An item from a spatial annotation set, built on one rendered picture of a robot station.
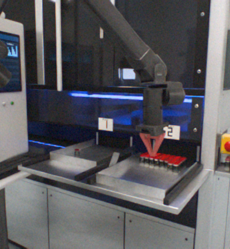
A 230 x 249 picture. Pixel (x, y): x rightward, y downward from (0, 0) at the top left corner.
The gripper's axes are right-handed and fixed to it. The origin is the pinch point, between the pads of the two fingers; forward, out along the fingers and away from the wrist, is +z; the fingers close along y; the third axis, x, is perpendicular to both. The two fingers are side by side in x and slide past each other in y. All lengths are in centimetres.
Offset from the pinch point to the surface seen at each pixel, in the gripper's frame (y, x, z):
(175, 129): 37.3, 6.3, -0.6
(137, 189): 0.0, 5.2, 12.6
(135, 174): 14.5, 13.8, 14.0
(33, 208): 35, 100, 59
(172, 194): 1.3, -6.2, 12.4
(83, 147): 35, 56, 13
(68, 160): 10.7, 44.8, 11.9
